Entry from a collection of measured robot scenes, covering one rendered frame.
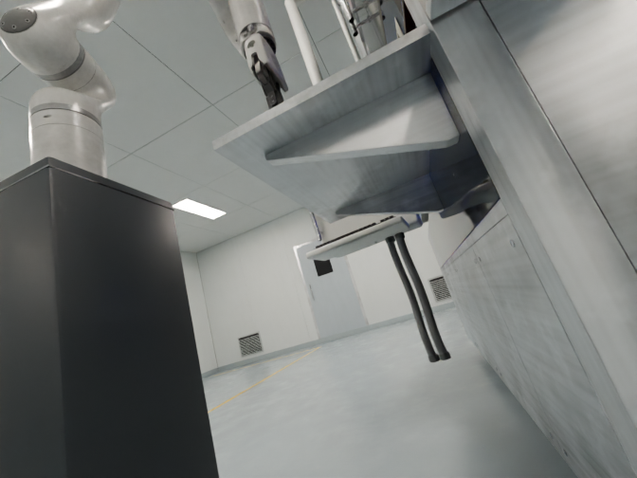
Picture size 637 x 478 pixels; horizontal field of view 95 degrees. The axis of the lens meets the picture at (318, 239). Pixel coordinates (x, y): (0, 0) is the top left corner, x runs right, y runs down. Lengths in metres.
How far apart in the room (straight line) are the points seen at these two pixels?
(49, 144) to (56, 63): 0.21
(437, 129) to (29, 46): 0.80
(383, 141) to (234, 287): 6.95
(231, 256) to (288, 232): 1.61
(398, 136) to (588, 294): 0.34
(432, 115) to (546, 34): 0.17
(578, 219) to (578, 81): 0.16
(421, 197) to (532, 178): 0.63
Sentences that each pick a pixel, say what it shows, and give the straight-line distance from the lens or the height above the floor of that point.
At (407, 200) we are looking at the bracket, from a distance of 1.03.
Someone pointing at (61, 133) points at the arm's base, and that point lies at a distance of 0.78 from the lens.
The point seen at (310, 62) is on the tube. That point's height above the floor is 1.96.
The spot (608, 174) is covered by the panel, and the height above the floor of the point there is 0.58.
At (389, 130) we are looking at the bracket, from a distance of 0.57.
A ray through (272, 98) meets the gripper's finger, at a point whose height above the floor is 0.99.
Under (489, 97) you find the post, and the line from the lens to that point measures 0.47.
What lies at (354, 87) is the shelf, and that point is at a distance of 0.55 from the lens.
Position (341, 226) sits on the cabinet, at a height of 0.92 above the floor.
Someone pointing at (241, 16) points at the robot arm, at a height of 1.20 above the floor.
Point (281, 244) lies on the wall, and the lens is 6.79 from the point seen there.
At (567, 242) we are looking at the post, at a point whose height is 0.52.
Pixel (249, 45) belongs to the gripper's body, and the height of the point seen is 1.12.
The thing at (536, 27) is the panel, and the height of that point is 0.78.
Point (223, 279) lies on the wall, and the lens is 7.58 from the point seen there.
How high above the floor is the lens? 0.52
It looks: 14 degrees up
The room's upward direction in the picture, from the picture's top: 17 degrees counter-clockwise
